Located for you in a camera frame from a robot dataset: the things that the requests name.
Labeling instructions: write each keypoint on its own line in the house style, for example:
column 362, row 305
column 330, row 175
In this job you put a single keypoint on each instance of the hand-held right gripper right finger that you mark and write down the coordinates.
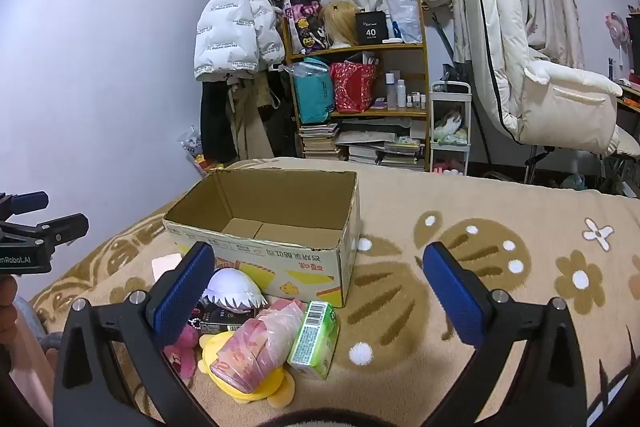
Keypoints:
column 455, row 294

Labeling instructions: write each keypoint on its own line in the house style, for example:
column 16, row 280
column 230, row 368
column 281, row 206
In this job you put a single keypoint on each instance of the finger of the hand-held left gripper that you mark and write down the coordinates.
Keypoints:
column 27, row 202
column 65, row 228

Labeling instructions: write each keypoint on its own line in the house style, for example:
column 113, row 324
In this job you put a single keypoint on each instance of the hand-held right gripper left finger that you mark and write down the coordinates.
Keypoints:
column 182, row 294

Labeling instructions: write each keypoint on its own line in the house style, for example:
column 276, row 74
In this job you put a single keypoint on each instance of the white plush toy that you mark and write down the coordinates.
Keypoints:
column 232, row 284

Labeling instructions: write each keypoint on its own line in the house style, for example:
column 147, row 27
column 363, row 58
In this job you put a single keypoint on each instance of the pink plush bear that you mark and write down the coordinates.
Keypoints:
column 182, row 354

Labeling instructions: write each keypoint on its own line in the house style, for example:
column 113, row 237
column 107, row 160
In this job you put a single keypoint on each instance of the pink plastic-wrapped pack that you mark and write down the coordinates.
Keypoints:
column 250, row 347

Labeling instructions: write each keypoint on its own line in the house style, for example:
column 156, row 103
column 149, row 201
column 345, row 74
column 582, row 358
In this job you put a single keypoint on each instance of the yellow plush toy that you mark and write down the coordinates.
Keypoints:
column 270, row 392

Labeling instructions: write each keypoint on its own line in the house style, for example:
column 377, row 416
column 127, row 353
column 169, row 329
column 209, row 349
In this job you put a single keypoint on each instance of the cardboard box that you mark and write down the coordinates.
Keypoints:
column 280, row 202

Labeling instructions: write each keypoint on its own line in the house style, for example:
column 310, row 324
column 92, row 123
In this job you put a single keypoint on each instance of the green tissue pack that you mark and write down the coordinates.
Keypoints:
column 312, row 342

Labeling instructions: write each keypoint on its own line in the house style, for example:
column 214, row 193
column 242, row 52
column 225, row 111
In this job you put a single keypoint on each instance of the person's left forearm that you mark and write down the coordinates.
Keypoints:
column 25, row 367

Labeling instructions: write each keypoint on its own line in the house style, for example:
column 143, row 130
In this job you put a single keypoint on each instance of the pale pink flat item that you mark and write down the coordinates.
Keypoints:
column 165, row 266

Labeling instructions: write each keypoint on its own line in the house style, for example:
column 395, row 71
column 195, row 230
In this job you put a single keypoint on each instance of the grey cloth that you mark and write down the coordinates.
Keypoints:
column 50, row 343

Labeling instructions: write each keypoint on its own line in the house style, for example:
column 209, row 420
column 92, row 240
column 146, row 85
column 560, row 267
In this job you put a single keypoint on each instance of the pink slippers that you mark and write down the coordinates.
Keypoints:
column 447, row 168

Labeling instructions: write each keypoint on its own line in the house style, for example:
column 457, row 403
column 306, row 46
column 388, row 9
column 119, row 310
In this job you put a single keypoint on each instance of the plastic bag of toys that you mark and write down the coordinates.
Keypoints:
column 192, row 147

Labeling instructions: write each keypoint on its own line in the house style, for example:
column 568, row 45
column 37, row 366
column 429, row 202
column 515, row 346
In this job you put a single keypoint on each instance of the pile of books and papers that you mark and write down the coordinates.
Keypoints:
column 380, row 147

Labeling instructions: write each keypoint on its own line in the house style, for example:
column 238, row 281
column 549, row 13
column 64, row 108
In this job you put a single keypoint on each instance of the plush toy in cart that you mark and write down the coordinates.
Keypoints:
column 450, row 127

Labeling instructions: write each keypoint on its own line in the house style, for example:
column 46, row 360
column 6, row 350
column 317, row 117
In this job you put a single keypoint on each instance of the black hanging garment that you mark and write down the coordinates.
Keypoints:
column 217, row 122

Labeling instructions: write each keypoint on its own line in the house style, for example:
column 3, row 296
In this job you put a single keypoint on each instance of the beige hanging garment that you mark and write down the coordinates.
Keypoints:
column 252, row 117

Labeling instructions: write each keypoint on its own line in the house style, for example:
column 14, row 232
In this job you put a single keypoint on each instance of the row of small cosmetic bottles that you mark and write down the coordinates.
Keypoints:
column 417, row 101

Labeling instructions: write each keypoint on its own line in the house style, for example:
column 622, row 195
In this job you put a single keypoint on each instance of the stack of books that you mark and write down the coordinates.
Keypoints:
column 320, row 142

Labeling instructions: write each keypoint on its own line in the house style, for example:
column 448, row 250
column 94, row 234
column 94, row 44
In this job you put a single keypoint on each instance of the white utility cart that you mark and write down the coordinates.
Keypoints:
column 450, row 87

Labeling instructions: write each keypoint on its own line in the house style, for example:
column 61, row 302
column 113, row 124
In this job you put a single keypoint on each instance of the cream duvet on chair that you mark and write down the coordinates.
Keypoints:
column 550, row 97

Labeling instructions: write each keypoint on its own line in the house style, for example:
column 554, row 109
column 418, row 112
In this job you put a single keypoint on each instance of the red patterned bag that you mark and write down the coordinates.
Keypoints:
column 352, row 87

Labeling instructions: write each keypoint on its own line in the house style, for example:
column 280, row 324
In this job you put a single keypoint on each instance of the teal bag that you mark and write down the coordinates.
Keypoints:
column 312, row 97

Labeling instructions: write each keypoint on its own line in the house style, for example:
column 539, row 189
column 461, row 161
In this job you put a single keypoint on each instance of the wooden shelf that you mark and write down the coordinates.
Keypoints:
column 360, row 49

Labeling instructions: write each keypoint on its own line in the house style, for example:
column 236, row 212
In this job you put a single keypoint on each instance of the wooden desk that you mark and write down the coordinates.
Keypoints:
column 631, row 94

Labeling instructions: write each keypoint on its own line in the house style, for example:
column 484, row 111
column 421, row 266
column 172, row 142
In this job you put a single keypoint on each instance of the white puffer jacket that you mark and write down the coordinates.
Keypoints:
column 230, row 17

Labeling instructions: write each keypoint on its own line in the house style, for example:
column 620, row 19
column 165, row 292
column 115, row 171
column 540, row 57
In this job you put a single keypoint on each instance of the black paper box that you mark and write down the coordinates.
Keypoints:
column 372, row 29

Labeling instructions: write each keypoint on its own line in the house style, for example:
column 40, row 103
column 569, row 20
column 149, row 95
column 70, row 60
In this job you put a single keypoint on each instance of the white plastic bag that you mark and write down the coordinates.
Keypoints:
column 402, row 7

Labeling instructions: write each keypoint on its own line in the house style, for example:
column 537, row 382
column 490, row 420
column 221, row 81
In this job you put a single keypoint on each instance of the blonde wig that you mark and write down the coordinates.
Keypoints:
column 340, row 19

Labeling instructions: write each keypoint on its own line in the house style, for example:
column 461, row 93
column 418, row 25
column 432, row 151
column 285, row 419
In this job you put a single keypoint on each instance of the black pink printed bag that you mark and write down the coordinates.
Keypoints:
column 305, row 22

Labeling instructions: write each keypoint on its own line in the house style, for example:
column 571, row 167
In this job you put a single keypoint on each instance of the black monitor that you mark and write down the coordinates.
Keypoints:
column 634, row 42

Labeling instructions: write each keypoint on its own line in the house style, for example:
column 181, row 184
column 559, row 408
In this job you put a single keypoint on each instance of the pink fan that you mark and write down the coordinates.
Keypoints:
column 616, row 27

